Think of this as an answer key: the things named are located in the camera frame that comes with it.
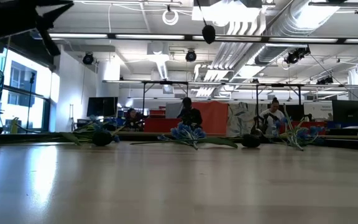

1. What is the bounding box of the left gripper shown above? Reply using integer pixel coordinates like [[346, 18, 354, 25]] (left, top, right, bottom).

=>
[[0, 0, 75, 57]]

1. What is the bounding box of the sparse blue flower spray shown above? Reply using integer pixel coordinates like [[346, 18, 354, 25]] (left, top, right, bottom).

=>
[[73, 114, 121, 144], [270, 104, 326, 152]]

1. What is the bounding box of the dense blue flower bunch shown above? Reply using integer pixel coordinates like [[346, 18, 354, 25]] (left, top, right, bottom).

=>
[[157, 122, 207, 151]]

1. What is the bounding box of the large window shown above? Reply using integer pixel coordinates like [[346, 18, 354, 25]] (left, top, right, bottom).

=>
[[0, 46, 61, 133]]

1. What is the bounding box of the black light stand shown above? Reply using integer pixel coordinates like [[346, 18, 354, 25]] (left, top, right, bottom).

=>
[[25, 72, 36, 134]]

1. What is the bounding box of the black computer monitor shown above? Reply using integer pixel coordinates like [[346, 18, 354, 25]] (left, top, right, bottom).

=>
[[285, 104, 305, 123], [86, 96, 119, 118], [332, 99, 358, 124]]

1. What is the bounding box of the long LED light bar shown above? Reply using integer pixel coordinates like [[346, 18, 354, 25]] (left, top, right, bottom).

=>
[[47, 32, 358, 45]]

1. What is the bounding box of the yellow-green bin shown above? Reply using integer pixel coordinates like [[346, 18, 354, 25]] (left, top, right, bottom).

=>
[[9, 116, 20, 134]]

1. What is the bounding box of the person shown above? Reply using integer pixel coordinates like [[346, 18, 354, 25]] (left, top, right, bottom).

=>
[[124, 107, 145, 132], [177, 96, 204, 130], [257, 96, 286, 135]]

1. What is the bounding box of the red box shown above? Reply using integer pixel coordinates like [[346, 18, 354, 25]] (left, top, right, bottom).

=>
[[149, 109, 167, 119]]

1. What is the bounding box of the red partition panel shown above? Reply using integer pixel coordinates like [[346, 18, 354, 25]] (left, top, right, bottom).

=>
[[144, 117, 183, 134]]

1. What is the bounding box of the black flower with bare stem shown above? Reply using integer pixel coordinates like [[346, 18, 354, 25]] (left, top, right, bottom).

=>
[[195, 0, 217, 45]]

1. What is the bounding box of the orange partition panel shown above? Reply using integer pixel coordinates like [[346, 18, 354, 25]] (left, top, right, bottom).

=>
[[193, 100, 229, 136]]

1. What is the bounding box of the grey-white patterned sheet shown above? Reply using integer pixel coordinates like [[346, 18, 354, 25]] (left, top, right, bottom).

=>
[[227, 102, 262, 138]]

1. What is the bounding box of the black ceiling spotlight cluster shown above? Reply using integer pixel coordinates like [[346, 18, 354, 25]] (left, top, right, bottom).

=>
[[283, 45, 311, 65]]

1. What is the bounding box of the white sign board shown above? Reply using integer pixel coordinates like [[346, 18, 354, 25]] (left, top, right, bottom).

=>
[[303, 101, 334, 121]]

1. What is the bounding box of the white ceiling duct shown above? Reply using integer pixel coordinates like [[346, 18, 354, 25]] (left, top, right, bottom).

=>
[[147, 42, 171, 81]]

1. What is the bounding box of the white cable coil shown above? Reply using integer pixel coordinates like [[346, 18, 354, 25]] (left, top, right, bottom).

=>
[[162, 9, 180, 26]]

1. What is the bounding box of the black metal rig frame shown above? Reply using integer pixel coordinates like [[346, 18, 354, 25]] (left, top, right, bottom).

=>
[[103, 80, 190, 116], [228, 82, 306, 119]]

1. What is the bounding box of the silver ventilation duct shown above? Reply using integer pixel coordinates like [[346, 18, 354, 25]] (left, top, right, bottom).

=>
[[255, 0, 343, 66]]

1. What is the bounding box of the thin black diagonal cable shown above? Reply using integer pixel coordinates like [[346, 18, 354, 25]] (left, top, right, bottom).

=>
[[309, 54, 358, 109]]

